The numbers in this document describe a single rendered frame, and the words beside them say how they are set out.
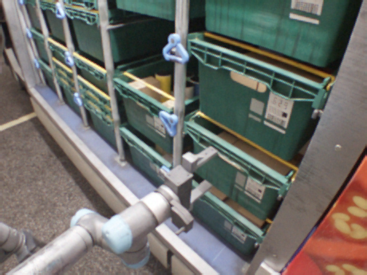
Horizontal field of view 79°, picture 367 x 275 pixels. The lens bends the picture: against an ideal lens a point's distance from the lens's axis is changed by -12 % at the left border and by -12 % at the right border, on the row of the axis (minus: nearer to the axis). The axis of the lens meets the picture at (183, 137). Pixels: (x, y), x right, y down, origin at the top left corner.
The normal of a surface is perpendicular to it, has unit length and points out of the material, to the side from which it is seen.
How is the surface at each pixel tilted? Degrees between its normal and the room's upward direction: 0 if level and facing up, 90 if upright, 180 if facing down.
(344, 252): 90
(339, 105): 90
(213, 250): 0
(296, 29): 92
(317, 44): 98
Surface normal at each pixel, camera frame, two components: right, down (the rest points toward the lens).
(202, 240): 0.04, -0.79
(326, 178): -0.71, 0.41
